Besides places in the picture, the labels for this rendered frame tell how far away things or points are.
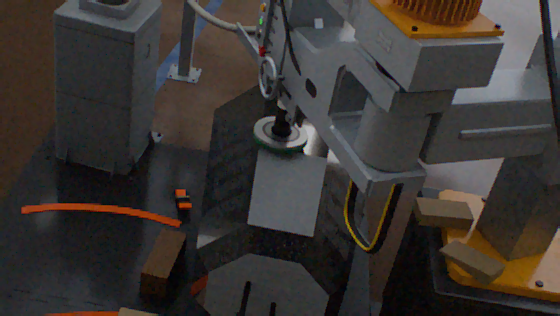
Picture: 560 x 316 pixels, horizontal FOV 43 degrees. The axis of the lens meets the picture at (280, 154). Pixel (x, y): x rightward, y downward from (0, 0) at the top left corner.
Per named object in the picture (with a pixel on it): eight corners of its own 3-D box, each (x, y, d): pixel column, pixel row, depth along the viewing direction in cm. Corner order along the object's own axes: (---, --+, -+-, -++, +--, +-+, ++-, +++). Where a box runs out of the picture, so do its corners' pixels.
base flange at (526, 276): (555, 217, 283) (560, 207, 280) (589, 308, 243) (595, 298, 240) (434, 195, 282) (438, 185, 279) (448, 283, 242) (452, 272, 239)
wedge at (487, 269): (501, 274, 243) (506, 264, 241) (485, 287, 237) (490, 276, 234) (454, 241, 254) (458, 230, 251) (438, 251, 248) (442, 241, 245)
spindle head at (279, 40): (347, 119, 252) (377, 2, 227) (290, 124, 244) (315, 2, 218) (306, 69, 278) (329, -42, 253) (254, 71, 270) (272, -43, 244)
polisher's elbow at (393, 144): (397, 133, 221) (414, 78, 210) (428, 170, 207) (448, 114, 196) (342, 137, 214) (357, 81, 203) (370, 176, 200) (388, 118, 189)
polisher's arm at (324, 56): (413, 219, 218) (463, 80, 190) (347, 229, 209) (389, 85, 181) (315, 94, 271) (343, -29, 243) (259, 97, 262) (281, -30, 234)
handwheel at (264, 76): (295, 106, 248) (303, 69, 240) (268, 108, 244) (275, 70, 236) (279, 84, 259) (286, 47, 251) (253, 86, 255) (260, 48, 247)
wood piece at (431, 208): (463, 211, 269) (466, 201, 266) (470, 229, 261) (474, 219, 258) (412, 207, 266) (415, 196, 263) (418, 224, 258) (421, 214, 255)
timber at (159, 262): (160, 246, 336) (162, 227, 330) (185, 253, 336) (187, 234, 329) (139, 291, 312) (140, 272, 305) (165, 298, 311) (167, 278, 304)
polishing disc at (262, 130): (267, 113, 291) (268, 110, 290) (315, 131, 285) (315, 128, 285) (244, 136, 274) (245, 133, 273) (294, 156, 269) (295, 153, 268)
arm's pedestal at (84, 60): (41, 161, 376) (36, 13, 327) (82, 115, 417) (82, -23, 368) (132, 185, 372) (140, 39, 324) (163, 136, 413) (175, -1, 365)
